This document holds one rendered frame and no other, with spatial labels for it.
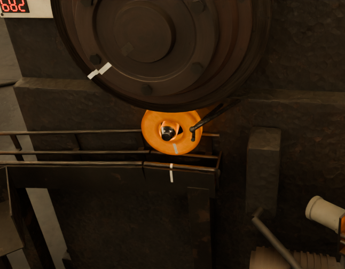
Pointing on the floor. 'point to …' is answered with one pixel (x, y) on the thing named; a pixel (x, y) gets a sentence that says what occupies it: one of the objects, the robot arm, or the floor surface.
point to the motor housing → (261, 254)
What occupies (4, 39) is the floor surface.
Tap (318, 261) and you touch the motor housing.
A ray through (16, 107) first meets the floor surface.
